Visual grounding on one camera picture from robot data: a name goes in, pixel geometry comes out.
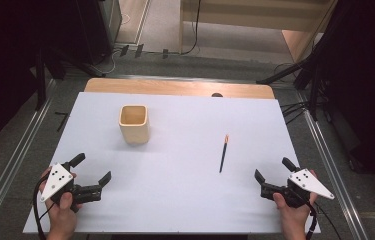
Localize black floor cables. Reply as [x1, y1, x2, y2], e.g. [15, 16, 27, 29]
[279, 99, 313, 126]

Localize person's left hand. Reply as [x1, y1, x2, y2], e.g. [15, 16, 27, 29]
[38, 167, 83, 235]

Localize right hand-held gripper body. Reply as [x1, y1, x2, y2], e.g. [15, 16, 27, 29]
[260, 168, 336, 209]

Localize white floor cable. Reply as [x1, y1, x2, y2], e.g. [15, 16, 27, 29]
[93, 48, 124, 76]

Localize black pencil orange tip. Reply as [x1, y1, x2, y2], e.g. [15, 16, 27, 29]
[218, 133, 230, 174]

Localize wooden table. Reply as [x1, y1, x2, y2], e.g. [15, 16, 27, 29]
[83, 77, 276, 100]

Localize dark cabinet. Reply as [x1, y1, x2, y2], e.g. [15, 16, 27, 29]
[74, 0, 123, 66]

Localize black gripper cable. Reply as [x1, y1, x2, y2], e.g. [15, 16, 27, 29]
[32, 178, 56, 240]
[303, 196, 343, 240]

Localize black metal stand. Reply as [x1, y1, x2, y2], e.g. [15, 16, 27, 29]
[34, 44, 107, 112]
[255, 33, 343, 122]

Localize metal floor rail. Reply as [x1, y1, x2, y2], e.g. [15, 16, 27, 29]
[0, 79, 58, 240]
[294, 89, 371, 240]

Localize light wooden furniture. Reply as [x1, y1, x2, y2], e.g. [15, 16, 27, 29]
[178, 0, 339, 64]

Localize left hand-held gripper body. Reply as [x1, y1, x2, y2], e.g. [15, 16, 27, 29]
[40, 162, 104, 214]

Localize white table sheet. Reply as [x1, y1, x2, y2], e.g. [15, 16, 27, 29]
[22, 91, 322, 235]

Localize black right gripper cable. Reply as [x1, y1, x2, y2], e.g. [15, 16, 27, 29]
[303, 196, 343, 240]

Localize person's right hand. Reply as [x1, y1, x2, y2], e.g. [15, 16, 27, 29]
[272, 169, 319, 235]

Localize square wooden cup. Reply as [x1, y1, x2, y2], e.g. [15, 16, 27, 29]
[118, 104, 151, 146]

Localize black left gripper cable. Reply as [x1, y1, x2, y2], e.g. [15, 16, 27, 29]
[32, 178, 56, 240]

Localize black hanging cable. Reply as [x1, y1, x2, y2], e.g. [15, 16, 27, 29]
[180, 0, 203, 56]

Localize black hex key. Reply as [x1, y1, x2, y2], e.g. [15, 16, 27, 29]
[54, 111, 71, 133]

